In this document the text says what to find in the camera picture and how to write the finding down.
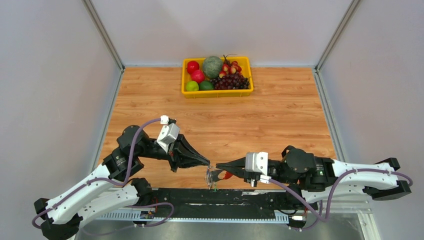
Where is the dark purple grape bunch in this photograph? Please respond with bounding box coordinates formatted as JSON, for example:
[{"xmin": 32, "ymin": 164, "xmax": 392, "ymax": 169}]
[{"xmin": 209, "ymin": 73, "xmax": 251, "ymax": 90}]

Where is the metal key organizer with rings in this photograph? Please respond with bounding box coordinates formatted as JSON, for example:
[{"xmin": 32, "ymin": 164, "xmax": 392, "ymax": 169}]
[{"xmin": 205, "ymin": 165, "xmax": 233, "ymax": 192}]

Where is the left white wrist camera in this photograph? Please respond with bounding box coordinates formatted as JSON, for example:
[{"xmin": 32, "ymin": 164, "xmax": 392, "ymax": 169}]
[{"xmin": 156, "ymin": 115, "xmax": 180, "ymax": 153}]

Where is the red cherry cluster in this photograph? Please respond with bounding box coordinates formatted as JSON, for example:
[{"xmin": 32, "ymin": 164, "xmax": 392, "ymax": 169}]
[{"xmin": 218, "ymin": 55, "xmax": 242, "ymax": 79}]

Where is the light green lime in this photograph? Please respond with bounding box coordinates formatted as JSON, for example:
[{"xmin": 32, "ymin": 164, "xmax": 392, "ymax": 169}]
[{"xmin": 185, "ymin": 80, "xmax": 200, "ymax": 92}]

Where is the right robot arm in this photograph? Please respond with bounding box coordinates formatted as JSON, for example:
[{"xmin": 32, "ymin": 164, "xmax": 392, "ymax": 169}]
[{"xmin": 208, "ymin": 145, "xmax": 412, "ymax": 209}]

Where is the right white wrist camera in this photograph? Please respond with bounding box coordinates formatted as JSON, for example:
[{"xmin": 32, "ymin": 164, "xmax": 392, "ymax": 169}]
[{"xmin": 244, "ymin": 151, "xmax": 271, "ymax": 187}]

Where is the dark green avocado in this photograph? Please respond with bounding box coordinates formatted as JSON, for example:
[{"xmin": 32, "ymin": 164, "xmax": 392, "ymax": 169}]
[{"xmin": 198, "ymin": 80, "xmax": 215, "ymax": 91}]

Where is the green melon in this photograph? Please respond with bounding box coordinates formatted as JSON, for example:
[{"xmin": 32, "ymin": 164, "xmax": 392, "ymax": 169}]
[{"xmin": 202, "ymin": 56, "xmax": 224, "ymax": 79}]

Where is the yellow plastic fruit tray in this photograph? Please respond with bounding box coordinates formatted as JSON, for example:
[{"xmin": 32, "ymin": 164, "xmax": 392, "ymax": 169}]
[{"xmin": 181, "ymin": 56, "xmax": 254, "ymax": 99}]

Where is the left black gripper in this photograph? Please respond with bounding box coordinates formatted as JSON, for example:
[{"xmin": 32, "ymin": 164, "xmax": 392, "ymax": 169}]
[{"xmin": 135, "ymin": 130, "xmax": 210, "ymax": 172}]

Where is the pink red apple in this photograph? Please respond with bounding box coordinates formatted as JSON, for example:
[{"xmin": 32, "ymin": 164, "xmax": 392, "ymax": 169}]
[{"xmin": 190, "ymin": 69, "xmax": 206, "ymax": 84}]

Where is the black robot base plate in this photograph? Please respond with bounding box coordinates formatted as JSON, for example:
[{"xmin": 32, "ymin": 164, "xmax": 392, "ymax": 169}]
[{"xmin": 135, "ymin": 188, "xmax": 306, "ymax": 218}]

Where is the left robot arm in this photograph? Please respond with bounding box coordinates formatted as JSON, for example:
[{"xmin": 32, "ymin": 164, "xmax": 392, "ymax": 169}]
[{"xmin": 31, "ymin": 117, "xmax": 210, "ymax": 240}]

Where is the slotted grey cable duct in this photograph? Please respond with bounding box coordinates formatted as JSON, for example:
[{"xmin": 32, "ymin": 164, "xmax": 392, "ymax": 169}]
[{"xmin": 96, "ymin": 208, "xmax": 290, "ymax": 224}]

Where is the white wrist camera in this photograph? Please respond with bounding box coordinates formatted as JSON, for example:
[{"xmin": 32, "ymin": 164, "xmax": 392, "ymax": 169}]
[
  {"xmin": 244, "ymin": 151, "xmax": 271, "ymax": 187},
  {"xmin": 156, "ymin": 115, "xmax": 180, "ymax": 153}
]

